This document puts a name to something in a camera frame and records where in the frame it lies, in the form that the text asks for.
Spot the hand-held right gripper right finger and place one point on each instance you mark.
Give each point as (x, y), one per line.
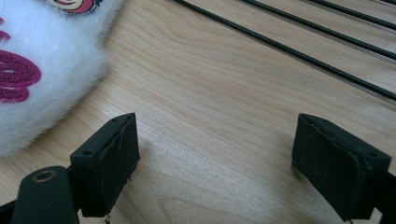
(336, 168)

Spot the white plush toy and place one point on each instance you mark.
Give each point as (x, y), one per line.
(46, 68)

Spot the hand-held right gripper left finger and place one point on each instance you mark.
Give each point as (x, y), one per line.
(104, 168)

